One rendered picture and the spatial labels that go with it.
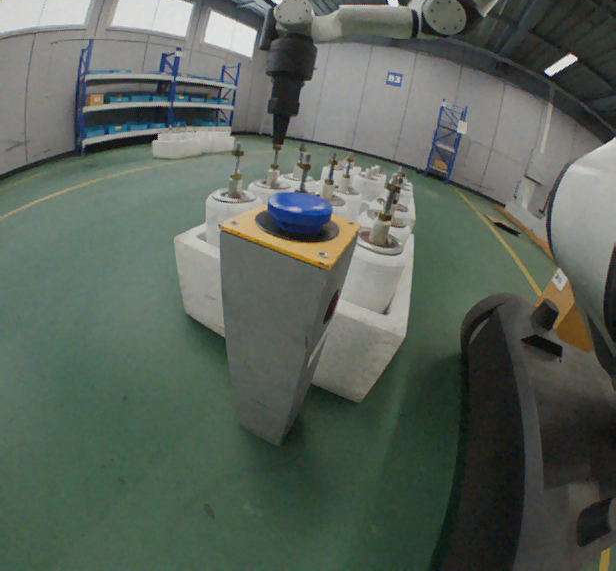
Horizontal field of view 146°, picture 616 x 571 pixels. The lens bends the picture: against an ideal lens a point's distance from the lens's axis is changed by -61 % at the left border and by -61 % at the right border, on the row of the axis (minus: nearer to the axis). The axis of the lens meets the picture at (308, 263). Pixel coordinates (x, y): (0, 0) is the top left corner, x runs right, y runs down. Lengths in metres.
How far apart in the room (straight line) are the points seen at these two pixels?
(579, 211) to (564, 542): 0.29
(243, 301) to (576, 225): 0.26
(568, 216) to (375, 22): 0.42
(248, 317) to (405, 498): 0.36
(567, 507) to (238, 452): 0.40
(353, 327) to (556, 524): 0.34
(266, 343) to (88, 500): 0.38
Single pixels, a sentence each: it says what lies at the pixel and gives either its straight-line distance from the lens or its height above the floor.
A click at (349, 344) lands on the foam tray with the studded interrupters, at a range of 0.33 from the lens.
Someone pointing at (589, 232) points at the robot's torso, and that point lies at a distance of 0.22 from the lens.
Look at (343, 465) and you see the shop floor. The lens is 0.40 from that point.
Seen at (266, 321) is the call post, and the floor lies 0.26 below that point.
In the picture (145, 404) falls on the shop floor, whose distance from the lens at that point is 0.44.
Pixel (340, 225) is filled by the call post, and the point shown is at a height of 0.31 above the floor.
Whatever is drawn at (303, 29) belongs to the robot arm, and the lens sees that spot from 0.49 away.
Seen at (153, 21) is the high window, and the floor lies 2.70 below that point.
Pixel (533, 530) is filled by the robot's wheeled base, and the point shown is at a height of 0.19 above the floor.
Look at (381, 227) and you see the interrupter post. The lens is 0.31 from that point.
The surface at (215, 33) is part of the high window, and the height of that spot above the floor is 2.81.
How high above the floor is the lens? 0.37
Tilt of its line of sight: 31 degrees down
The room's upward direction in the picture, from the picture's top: 11 degrees clockwise
